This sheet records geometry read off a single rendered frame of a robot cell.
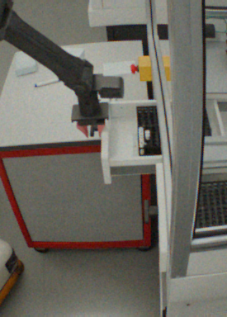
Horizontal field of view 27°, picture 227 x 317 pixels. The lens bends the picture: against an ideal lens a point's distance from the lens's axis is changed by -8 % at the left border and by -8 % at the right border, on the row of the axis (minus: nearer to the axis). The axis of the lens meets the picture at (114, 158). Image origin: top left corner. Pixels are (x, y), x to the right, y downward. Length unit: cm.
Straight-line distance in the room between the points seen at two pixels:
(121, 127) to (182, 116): 86
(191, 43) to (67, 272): 172
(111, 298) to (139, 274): 18
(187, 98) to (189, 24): 13
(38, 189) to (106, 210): 28
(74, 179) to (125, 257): 57
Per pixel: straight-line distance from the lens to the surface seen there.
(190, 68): 66
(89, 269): 221
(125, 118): 158
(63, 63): 116
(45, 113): 177
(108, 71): 189
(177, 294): 117
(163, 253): 115
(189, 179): 81
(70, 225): 204
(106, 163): 136
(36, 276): 223
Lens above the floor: 189
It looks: 46 degrees down
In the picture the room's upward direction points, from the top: 6 degrees counter-clockwise
